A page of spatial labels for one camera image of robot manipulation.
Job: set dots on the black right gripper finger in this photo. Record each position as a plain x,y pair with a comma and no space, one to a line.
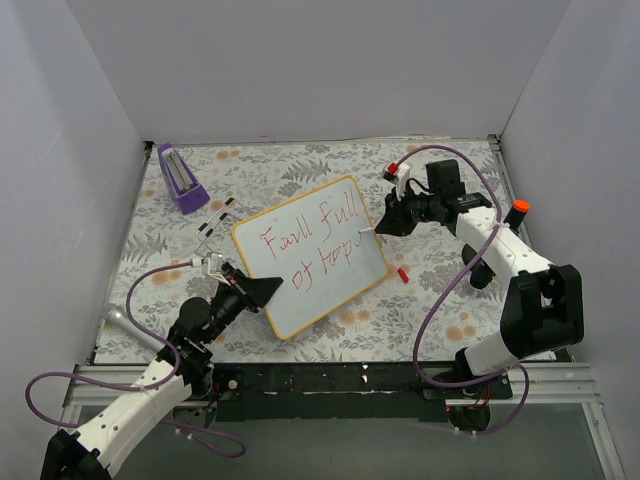
396,206
394,225

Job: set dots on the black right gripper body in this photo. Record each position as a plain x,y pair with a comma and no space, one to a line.
400,212

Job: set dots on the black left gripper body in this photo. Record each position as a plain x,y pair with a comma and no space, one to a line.
245,296

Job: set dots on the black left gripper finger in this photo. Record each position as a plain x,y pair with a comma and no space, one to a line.
261,292
234,281

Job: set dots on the red marker cap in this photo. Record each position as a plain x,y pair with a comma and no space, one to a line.
403,275

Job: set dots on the yellow framed whiteboard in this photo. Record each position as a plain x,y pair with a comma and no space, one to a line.
313,243

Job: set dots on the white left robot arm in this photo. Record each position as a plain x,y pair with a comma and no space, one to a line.
182,370

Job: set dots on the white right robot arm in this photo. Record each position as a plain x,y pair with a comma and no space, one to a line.
543,307

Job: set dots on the silver microphone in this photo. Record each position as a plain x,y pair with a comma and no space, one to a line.
115,316

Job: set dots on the black orange-tipped flashlight on stand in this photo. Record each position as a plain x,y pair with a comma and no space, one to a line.
502,252

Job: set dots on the purple metronome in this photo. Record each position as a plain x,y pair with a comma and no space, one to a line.
184,188

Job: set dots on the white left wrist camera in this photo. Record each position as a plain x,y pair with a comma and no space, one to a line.
211,266

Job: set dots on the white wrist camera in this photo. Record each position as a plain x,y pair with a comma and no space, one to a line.
397,174
211,266

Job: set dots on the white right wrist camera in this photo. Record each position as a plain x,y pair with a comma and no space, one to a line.
397,174

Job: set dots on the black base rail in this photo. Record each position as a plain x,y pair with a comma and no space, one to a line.
318,391

